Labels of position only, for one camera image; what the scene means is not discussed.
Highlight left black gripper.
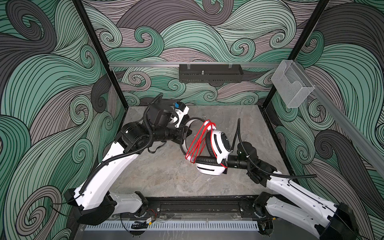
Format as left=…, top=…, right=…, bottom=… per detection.
left=152, top=123, right=192, bottom=145

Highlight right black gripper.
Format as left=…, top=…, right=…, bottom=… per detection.
left=206, top=151, right=253, bottom=175

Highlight white black headphones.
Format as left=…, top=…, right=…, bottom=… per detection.
left=180, top=118, right=232, bottom=176

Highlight red headphone cable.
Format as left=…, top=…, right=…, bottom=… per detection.
left=184, top=119, right=229, bottom=169

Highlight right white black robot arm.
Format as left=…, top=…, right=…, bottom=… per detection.
left=228, top=123, right=359, bottom=240

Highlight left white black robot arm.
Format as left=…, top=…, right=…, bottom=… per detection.
left=65, top=94, right=190, bottom=226

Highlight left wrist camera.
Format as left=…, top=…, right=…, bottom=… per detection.
left=171, top=102, right=189, bottom=128

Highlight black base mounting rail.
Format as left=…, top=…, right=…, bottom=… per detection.
left=80, top=196, right=319, bottom=218

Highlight black perforated wall tray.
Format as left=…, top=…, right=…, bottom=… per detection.
left=179, top=64, right=244, bottom=85

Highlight white slotted cable duct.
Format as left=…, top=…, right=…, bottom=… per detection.
left=85, top=220, right=259, bottom=232

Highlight black frame post right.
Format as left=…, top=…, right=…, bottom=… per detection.
left=260, top=0, right=329, bottom=111

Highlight black frame post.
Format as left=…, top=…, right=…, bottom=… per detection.
left=260, top=0, right=329, bottom=111
left=72, top=0, right=129, bottom=111

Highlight clear plastic wall bin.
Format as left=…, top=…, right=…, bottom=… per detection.
left=271, top=60, right=315, bottom=109

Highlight aluminium rail back wall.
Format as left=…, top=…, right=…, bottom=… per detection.
left=108, top=61, right=280, bottom=69

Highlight aluminium rail wall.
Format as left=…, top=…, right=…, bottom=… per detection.
left=108, top=61, right=280, bottom=69
left=295, top=63, right=384, bottom=177

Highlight black frame post left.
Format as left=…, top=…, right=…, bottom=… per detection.
left=72, top=0, right=129, bottom=111

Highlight aluminium rail right wall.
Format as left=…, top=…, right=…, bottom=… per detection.
left=295, top=63, right=384, bottom=177

